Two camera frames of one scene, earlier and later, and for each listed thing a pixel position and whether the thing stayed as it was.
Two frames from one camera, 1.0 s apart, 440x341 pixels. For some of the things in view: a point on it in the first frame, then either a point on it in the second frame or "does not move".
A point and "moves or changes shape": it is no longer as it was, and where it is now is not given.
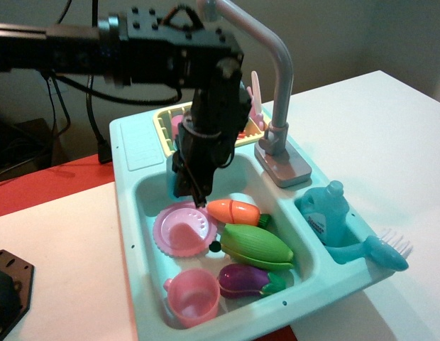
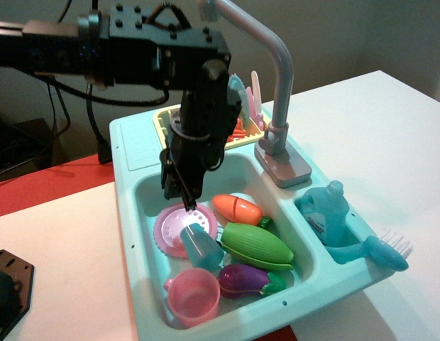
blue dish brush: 390,251 does not move
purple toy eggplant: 243,280 does not move
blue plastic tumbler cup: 170,178 moves or changes shape
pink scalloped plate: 182,230 does not move
